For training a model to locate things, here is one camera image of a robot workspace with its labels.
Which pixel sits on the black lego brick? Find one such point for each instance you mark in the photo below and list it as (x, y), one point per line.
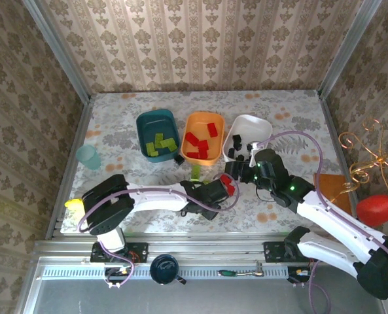
(232, 153)
(249, 148)
(179, 160)
(240, 158)
(237, 140)

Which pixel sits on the green lego brick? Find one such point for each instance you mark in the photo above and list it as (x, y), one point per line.
(173, 148)
(205, 182)
(167, 143)
(151, 150)
(158, 139)
(196, 172)

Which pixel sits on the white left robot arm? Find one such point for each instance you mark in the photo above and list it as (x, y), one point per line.
(157, 198)

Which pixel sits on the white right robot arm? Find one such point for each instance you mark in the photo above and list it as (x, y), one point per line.
(331, 216)

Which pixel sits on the white plastic container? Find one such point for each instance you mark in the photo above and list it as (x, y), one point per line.
(254, 126)

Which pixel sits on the orange plastic container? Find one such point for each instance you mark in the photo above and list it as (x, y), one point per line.
(198, 126)

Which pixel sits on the dark blue mug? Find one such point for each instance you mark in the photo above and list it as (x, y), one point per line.
(163, 269)

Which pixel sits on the metal ratchet tool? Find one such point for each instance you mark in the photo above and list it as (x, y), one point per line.
(254, 272)

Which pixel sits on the teal plastic container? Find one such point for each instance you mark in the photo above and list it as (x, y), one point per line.
(154, 126)

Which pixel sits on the large red balloon ornament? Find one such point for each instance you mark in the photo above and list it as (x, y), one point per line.
(377, 209)

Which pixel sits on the translucent teal cup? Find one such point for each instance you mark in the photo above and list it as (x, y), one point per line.
(88, 157)

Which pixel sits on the yellow plastic toy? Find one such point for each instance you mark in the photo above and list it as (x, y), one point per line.
(72, 203)

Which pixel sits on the aluminium front rail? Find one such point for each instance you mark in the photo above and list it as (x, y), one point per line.
(206, 248)

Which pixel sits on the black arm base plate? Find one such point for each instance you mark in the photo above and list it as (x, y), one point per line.
(273, 252)
(138, 252)

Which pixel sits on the aluminium table side rail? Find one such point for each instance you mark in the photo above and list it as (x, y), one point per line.
(72, 144)
(336, 137)

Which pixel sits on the aluminium frame post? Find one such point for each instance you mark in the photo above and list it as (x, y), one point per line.
(58, 52)
(349, 49)

